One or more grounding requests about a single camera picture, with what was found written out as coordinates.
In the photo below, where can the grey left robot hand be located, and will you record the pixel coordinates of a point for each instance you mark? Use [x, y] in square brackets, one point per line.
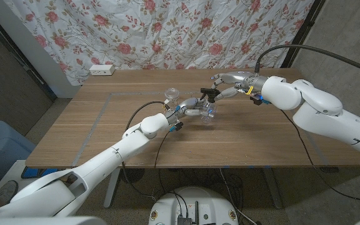
[189, 103]

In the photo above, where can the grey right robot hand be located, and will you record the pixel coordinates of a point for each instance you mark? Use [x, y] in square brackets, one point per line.
[239, 78]

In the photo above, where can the clear plastic spray bottle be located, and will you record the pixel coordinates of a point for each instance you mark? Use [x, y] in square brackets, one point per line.
[207, 117]

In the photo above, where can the black trigger sprayer head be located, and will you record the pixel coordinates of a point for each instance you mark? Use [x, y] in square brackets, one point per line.
[209, 92]

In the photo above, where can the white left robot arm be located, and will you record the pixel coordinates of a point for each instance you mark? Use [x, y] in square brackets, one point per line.
[127, 147]

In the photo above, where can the white robot shoulder housing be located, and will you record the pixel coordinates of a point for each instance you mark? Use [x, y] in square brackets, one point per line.
[42, 221]

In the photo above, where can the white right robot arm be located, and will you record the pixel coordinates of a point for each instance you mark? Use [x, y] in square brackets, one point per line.
[323, 112]

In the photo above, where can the clear glass cup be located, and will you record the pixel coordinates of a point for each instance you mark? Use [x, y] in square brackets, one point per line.
[171, 93]

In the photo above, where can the floral print backdrop cloth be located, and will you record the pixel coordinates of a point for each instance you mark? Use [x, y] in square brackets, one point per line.
[167, 31]

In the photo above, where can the black backdrop stand pole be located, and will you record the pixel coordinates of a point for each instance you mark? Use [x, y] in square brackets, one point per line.
[17, 54]
[303, 32]

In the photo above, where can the black floor fan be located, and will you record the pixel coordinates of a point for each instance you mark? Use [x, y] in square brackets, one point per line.
[131, 175]

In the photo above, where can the white power strip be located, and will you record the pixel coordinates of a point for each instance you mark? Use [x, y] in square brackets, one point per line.
[102, 70]

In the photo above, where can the white robot torso base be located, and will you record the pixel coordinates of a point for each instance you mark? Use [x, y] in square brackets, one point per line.
[195, 203]

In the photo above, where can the white table leg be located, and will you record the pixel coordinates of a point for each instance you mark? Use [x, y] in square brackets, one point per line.
[111, 190]

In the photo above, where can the grey table leg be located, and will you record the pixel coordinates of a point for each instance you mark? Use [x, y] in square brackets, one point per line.
[273, 190]

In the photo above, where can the blue floor pad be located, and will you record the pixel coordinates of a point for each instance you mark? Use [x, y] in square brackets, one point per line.
[36, 172]

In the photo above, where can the blue plastic bin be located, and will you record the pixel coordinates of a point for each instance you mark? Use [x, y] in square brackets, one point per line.
[2, 147]

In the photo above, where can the grey shoe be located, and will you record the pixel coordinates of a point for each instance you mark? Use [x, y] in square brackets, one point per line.
[7, 190]

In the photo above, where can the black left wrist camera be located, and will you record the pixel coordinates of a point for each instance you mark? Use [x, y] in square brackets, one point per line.
[177, 126]

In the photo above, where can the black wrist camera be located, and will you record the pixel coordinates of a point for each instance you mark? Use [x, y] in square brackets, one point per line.
[256, 99]
[177, 126]

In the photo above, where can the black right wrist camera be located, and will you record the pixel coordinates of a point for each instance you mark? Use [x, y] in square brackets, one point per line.
[256, 99]

